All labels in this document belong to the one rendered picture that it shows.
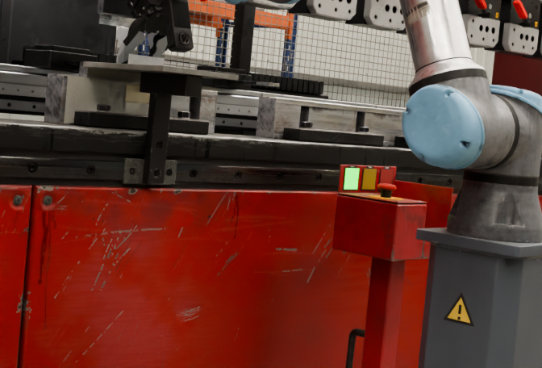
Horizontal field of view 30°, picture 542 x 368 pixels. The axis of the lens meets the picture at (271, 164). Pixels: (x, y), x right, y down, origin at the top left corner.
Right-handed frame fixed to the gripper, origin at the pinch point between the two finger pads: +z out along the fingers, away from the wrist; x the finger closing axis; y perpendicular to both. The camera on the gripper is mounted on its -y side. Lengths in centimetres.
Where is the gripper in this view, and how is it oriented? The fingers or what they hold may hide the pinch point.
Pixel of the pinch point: (135, 63)
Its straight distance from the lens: 204.3
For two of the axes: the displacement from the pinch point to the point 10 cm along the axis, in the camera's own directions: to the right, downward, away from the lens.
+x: -7.3, -0.3, -6.8
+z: -5.1, 6.9, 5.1
